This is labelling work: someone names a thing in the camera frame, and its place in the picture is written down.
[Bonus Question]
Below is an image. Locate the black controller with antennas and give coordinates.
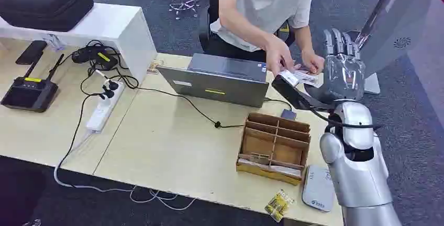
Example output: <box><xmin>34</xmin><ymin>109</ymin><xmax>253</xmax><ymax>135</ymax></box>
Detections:
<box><xmin>0</xmin><ymin>53</ymin><xmax>65</xmax><ymax>114</ymax></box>

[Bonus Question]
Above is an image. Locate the white power strip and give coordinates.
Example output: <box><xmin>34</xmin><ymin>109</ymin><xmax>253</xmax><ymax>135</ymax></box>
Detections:
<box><xmin>85</xmin><ymin>80</ymin><xmax>125</xmax><ymax>134</ymax></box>

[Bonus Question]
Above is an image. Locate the black phone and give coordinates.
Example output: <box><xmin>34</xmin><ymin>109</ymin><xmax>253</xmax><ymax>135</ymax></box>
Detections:
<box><xmin>15</xmin><ymin>40</ymin><xmax>48</xmax><ymax>66</ymax></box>

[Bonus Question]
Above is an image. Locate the small grey device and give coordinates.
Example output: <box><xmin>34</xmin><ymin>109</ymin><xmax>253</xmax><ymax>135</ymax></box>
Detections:
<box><xmin>280</xmin><ymin>109</ymin><xmax>298</xmax><ymax>121</ymax></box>

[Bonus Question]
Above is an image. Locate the wooden card box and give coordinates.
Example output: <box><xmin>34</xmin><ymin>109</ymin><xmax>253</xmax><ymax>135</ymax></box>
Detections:
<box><xmin>236</xmin><ymin>112</ymin><xmax>312</xmax><ymax>186</ymax></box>

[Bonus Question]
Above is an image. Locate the black office chair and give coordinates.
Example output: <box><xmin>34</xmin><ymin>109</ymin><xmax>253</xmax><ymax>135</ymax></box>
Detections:
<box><xmin>198</xmin><ymin>0</ymin><xmax>223</xmax><ymax>52</ymax></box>

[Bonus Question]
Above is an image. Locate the clear plastic bag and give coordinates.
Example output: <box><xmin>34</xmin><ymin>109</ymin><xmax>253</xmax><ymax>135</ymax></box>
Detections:
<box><xmin>41</xmin><ymin>33</ymin><xmax>67</xmax><ymax>52</ymax></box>

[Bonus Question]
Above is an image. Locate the white power cable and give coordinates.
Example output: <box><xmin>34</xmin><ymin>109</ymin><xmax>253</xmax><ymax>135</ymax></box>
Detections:
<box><xmin>53</xmin><ymin>131</ymin><xmax>197</xmax><ymax>212</ymax></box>

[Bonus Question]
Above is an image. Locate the person's right hand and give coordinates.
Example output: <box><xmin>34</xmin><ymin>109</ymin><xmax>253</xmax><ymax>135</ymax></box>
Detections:
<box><xmin>265</xmin><ymin>36</ymin><xmax>296</xmax><ymax>78</ymax></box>

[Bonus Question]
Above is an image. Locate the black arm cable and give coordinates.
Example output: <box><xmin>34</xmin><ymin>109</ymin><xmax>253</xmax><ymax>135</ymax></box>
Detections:
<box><xmin>298</xmin><ymin>99</ymin><xmax>383</xmax><ymax>130</ymax></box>

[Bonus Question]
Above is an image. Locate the white card stack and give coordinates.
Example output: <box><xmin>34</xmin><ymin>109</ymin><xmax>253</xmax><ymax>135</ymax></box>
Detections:
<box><xmin>238</xmin><ymin>157</ymin><xmax>303</xmax><ymax>179</ymax></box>

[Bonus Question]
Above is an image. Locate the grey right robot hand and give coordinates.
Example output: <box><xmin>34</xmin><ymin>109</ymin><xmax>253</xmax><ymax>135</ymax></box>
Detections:
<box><xmin>271</xmin><ymin>28</ymin><xmax>367</xmax><ymax>111</ymax></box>

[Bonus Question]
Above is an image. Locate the grey laptop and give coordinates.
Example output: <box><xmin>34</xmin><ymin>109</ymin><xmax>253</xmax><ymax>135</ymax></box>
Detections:
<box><xmin>157</xmin><ymin>52</ymin><xmax>270</xmax><ymax>109</ymax></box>

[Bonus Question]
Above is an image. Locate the black zip case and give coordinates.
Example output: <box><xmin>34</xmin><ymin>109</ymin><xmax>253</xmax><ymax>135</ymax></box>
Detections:
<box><xmin>0</xmin><ymin>0</ymin><xmax>95</xmax><ymax>33</ymax></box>

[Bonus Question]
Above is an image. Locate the person's left hand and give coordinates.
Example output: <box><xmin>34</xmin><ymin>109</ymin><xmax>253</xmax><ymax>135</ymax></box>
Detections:
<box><xmin>301</xmin><ymin>48</ymin><xmax>326</xmax><ymax>75</ymax></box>

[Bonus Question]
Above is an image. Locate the white cabinet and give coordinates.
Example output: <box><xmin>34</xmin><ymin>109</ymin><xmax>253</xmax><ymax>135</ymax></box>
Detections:
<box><xmin>0</xmin><ymin>2</ymin><xmax>158</xmax><ymax>84</ymax></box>

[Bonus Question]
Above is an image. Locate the white flat router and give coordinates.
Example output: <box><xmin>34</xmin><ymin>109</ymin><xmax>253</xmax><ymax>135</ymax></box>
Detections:
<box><xmin>301</xmin><ymin>164</ymin><xmax>336</xmax><ymax>213</ymax></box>

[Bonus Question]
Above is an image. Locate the black floor cable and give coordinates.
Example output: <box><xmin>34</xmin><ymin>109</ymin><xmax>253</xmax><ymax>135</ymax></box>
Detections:
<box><xmin>55</xmin><ymin>93</ymin><xmax>101</xmax><ymax>189</ymax></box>

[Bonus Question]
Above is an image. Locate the black plug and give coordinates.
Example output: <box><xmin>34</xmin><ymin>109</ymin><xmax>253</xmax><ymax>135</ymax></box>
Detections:
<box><xmin>103</xmin><ymin>78</ymin><xmax>120</xmax><ymax>92</ymax></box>
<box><xmin>98</xmin><ymin>88</ymin><xmax>116</xmax><ymax>100</ymax></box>

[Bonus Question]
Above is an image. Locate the yellow printed card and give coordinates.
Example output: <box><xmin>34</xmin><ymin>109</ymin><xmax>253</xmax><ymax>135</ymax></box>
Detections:
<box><xmin>264</xmin><ymin>188</ymin><xmax>296</xmax><ymax>223</ymax></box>

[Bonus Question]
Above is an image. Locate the black power adapter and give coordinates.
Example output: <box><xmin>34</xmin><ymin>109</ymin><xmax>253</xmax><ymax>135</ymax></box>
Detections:
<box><xmin>71</xmin><ymin>46</ymin><xmax>119</xmax><ymax>72</ymax></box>

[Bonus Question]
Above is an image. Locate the grey monitor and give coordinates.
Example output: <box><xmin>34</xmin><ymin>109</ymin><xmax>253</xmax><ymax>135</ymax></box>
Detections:
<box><xmin>353</xmin><ymin>0</ymin><xmax>436</xmax><ymax>80</ymax></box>

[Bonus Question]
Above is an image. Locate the person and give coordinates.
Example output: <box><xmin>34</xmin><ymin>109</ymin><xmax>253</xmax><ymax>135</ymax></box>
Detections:
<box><xmin>199</xmin><ymin>0</ymin><xmax>326</xmax><ymax>78</ymax></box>

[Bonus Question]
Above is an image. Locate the black laptop cable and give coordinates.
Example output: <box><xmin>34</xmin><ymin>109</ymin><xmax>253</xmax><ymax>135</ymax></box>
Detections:
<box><xmin>118</xmin><ymin>75</ymin><xmax>294</xmax><ymax>130</ymax></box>

